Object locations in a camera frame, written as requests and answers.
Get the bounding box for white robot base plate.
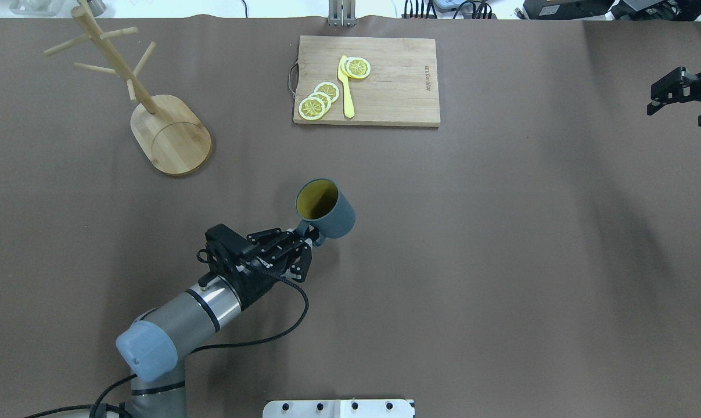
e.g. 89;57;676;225
262;398;416;417

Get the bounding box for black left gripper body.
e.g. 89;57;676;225
225;241;281;308

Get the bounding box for lemon slice near knife tip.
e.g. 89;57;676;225
340;56;371;80

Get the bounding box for silver aluminium frame post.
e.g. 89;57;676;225
328;0;357;27

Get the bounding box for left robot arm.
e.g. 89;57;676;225
116;224;324;417

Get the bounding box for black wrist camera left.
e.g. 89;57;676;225
196;224;251;277

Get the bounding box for blue mug with green inside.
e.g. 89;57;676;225
295;178;356;246

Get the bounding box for wooden cutting board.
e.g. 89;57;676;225
293;35;441;128

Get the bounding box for wooden cup storage rack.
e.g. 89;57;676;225
43;1;213;177

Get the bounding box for middle lemon slice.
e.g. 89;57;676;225
308;92;332;112

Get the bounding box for yellow plastic knife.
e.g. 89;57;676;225
337;55;355;119

